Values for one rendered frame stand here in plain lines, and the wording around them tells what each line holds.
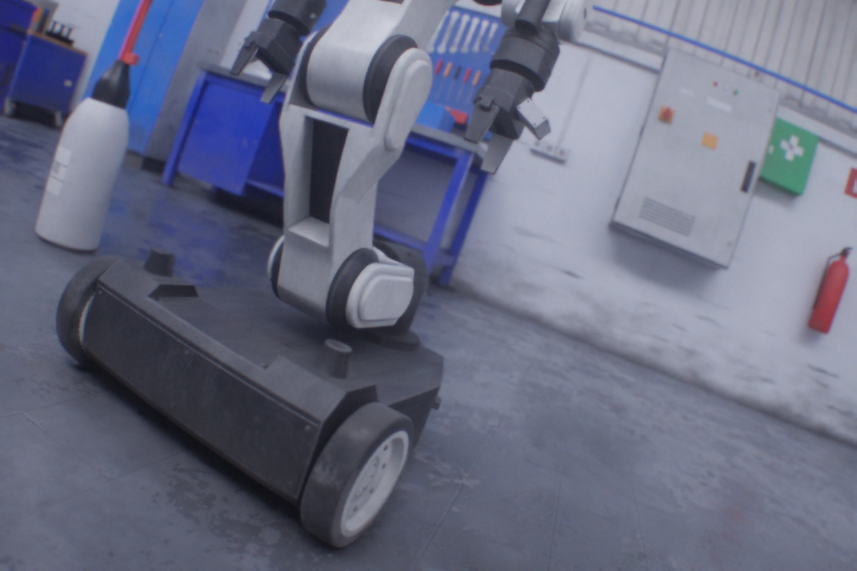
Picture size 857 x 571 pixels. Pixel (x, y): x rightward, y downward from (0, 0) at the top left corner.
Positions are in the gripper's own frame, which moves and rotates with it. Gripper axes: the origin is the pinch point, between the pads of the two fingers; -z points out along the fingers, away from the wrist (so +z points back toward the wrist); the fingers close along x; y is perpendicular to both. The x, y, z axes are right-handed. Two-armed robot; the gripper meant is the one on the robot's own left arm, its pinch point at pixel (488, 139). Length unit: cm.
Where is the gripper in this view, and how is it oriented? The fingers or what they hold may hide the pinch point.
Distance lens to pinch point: 88.8
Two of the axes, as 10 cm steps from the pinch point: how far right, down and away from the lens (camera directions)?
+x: -2.8, -2.3, -9.3
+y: 8.7, 3.6, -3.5
